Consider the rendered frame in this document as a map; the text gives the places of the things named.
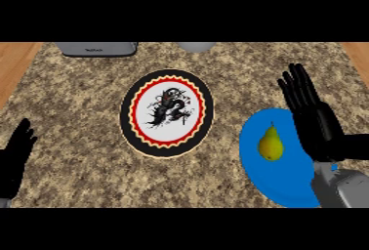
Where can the grey round pot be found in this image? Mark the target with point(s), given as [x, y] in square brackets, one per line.
[196, 46]

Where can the blue plate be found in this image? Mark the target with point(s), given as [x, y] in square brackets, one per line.
[278, 175]

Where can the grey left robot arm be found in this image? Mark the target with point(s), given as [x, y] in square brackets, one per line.
[4, 203]

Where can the black dragon print plate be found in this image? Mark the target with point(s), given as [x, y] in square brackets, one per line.
[167, 113]

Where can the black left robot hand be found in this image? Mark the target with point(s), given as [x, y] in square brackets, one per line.
[12, 156]

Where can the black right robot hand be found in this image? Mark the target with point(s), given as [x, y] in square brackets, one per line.
[318, 123]

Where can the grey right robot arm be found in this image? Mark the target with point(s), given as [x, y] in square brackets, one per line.
[339, 185]

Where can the yellow green pear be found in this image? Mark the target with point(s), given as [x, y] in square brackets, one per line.
[271, 145]

